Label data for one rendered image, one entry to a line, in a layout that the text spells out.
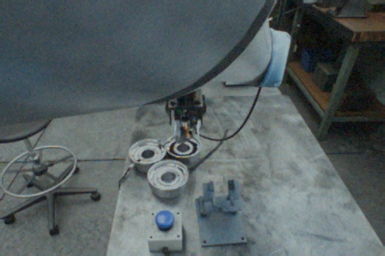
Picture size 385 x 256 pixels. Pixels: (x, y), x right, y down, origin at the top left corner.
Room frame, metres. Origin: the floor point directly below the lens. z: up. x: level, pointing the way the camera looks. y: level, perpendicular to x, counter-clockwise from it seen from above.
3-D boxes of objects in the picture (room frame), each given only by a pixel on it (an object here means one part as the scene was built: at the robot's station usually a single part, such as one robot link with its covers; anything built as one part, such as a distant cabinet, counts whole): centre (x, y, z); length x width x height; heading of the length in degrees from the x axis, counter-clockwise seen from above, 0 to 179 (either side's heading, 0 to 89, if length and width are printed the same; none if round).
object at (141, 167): (0.58, 0.12, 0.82); 0.10 x 0.10 x 0.04
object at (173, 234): (0.34, 0.05, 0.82); 0.08 x 0.07 x 0.05; 2
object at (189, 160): (0.61, 0.02, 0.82); 0.10 x 0.10 x 0.04
